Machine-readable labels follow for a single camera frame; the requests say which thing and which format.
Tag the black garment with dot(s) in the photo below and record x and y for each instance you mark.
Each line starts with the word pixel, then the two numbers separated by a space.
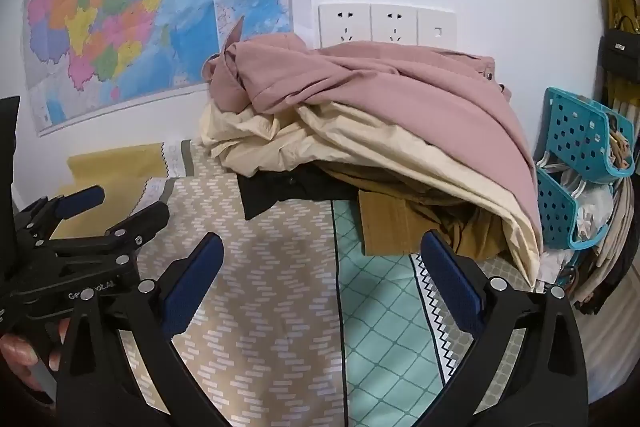
pixel 280 192

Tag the pink garment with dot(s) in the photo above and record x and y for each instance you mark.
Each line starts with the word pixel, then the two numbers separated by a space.
pixel 375 82

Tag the beige hanging cloth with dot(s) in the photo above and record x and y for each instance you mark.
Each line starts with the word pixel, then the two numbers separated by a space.
pixel 612 247

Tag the white wall socket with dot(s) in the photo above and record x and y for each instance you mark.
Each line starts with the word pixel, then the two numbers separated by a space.
pixel 394 23
pixel 345 24

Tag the person's left hand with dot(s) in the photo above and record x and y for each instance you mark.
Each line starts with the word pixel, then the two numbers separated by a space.
pixel 17 354

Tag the white crumpled cloth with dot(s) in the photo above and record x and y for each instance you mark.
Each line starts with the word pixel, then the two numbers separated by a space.
pixel 592 209

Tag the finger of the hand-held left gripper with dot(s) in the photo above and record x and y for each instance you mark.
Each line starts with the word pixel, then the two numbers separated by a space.
pixel 135 222
pixel 80 199

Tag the mustard brown garment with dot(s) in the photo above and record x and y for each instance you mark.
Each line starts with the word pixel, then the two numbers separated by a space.
pixel 400 219

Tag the colourful wall map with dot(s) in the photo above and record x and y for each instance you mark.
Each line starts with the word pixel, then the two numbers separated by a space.
pixel 100 7

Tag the white wall switch plate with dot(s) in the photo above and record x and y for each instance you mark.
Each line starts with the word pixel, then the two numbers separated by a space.
pixel 436 29

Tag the teal perforated basket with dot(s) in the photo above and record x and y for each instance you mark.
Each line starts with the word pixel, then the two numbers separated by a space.
pixel 580 132
pixel 552 207

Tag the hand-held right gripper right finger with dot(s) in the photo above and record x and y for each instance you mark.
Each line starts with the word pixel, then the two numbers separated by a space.
pixel 452 289

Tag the pale striped hanging garment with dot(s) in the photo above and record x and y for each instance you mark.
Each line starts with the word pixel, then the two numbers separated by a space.
pixel 625 104

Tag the cream garment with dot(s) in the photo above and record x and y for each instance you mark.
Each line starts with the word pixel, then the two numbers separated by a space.
pixel 350 142

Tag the yellow hanging garment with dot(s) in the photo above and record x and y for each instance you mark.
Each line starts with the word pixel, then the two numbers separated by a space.
pixel 625 2

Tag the black handbag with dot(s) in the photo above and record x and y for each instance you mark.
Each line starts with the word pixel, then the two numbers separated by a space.
pixel 620 54

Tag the patchwork printed bed sheet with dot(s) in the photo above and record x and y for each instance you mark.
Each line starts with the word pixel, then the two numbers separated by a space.
pixel 260 282

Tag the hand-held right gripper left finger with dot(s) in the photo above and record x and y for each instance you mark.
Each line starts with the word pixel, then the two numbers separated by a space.
pixel 192 289

